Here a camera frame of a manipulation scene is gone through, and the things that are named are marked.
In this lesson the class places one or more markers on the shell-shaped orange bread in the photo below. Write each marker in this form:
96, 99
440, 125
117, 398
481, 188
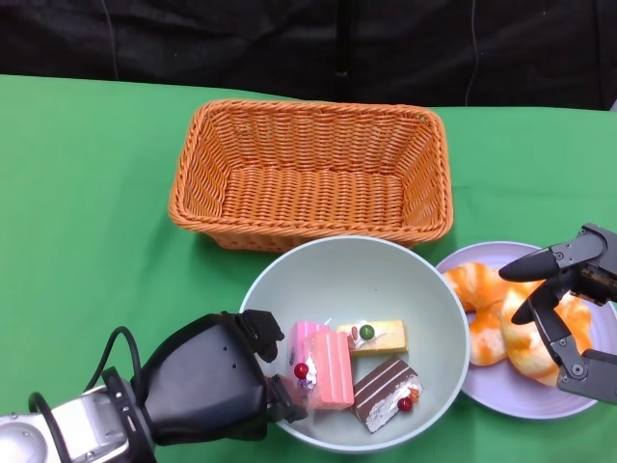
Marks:
525, 347

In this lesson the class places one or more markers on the orange wicker basket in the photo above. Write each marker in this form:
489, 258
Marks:
313, 188

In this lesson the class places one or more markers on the green tablecloth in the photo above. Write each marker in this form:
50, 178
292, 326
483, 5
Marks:
87, 169

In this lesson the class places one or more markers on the pink cake slice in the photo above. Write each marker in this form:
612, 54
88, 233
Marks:
332, 371

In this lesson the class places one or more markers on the chocolate cake slice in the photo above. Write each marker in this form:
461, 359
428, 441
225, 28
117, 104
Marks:
381, 386

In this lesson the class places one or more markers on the pale green bowl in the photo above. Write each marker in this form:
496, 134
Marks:
347, 275

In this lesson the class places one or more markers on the white background object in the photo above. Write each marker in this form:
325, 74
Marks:
613, 102

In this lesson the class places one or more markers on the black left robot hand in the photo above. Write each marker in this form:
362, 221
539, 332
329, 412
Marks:
207, 376

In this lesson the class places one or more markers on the lavender round plate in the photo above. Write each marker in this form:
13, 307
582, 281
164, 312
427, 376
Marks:
506, 395

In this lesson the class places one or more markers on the black backdrop curtain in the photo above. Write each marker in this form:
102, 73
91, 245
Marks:
217, 43

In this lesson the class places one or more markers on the yellow cake slice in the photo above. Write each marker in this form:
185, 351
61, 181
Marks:
385, 337

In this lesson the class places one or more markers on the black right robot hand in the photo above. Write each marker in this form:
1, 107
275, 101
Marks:
578, 251

